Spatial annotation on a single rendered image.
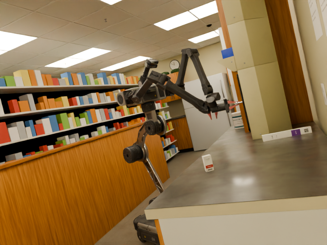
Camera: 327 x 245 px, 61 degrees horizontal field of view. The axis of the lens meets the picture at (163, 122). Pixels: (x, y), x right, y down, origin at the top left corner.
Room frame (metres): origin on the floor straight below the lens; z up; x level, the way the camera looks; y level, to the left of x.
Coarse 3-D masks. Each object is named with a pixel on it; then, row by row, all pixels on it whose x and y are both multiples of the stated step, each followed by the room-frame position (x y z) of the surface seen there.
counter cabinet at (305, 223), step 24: (216, 216) 0.89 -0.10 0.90; (240, 216) 0.85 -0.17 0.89; (264, 216) 0.83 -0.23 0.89; (288, 216) 0.80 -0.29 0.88; (312, 216) 0.77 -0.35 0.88; (168, 240) 0.96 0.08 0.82; (192, 240) 0.93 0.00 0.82; (216, 240) 0.89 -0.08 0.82; (240, 240) 0.86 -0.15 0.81; (264, 240) 0.83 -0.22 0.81; (288, 240) 0.80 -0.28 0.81; (312, 240) 0.78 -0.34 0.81
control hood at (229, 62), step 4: (232, 56) 1.83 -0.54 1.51; (220, 60) 1.86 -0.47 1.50; (224, 60) 1.85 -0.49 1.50; (228, 60) 1.84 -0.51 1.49; (232, 60) 1.83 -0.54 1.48; (224, 64) 1.85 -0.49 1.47; (228, 64) 1.84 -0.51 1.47; (232, 64) 1.83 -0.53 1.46; (228, 68) 1.84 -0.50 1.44; (232, 68) 1.83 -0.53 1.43
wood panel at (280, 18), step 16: (272, 0) 2.04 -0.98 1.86; (224, 16) 2.18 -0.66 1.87; (272, 16) 2.05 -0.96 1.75; (288, 16) 2.01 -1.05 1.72; (224, 32) 2.19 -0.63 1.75; (272, 32) 2.06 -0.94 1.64; (288, 32) 2.02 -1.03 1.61; (288, 48) 2.02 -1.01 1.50; (288, 64) 2.03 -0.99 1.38; (288, 80) 2.04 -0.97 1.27; (304, 80) 2.00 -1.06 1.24; (240, 96) 2.19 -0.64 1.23; (288, 96) 2.05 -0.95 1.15; (304, 96) 2.01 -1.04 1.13; (304, 112) 2.02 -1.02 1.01
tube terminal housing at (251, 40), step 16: (240, 32) 1.79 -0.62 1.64; (256, 32) 1.81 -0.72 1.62; (240, 48) 1.80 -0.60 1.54; (256, 48) 1.80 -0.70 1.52; (272, 48) 1.84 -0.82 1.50; (240, 64) 1.81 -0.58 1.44; (256, 64) 1.79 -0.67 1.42; (272, 64) 1.83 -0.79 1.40; (240, 80) 1.82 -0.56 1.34; (256, 80) 1.78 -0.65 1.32; (272, 80) 1.82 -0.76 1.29; (256, 96) 1.79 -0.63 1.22; (272, 96) 1.81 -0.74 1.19; (256, 112) 1.80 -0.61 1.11; (272, 112) 1.80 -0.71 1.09; (288, 112) 1.85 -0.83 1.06; (256, 128) 1.81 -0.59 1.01; (272, 128) 1.79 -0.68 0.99; (288, 128) 1.84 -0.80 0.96
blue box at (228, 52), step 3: (228, 48) 2.04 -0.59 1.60; (231, 48) 2.03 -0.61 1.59; (222, 51) 2.05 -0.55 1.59; (225, 51) 2.04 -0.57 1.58; (228, 51) 2.04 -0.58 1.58; (231, 51) 2.03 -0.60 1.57; (222, 54) 2.05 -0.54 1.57; (225, 54) 2.05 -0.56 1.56; (228, 54) 2.04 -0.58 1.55; (231, 54) 2.03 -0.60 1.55; (222, 57) 2.06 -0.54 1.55; (225, 57) 2.05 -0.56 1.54
